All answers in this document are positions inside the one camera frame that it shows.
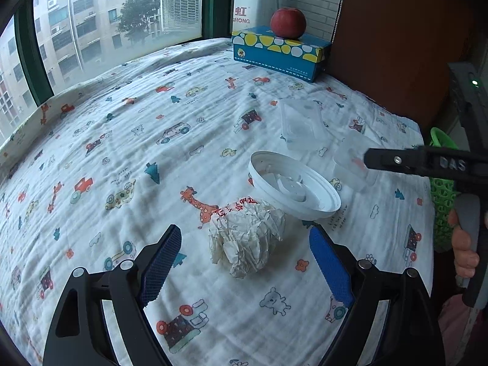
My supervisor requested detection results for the person right hand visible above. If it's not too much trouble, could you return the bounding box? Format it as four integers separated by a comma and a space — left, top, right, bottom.
447, 209, 480, 278

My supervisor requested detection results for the cartoon print bed sheet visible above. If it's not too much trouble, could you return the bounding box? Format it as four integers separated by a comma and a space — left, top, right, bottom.
1, 39, 434, 365

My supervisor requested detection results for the red apple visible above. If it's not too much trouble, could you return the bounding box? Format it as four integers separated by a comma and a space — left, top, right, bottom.
270, 8, 307, 40

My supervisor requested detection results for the white paper ball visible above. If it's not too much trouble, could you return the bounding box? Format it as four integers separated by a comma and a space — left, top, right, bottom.
208, 197, 286, 278

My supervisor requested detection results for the window poster sticker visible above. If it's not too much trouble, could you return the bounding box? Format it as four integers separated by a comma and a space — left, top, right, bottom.
231, 0, 264, 33

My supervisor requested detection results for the green window frame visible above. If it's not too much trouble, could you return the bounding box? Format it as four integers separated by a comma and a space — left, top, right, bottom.
1, 0, 232, 120

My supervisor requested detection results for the green perforated trash basket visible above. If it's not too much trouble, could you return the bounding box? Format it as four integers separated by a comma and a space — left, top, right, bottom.
430, 127, 458, 250

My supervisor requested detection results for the blue yellow tissue box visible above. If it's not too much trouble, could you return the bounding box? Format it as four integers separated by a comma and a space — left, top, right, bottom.
231, 27, 332, 83

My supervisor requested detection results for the brown wooden cabinet panel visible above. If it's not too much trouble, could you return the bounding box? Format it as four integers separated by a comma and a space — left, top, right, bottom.
328, 0, 487, 128

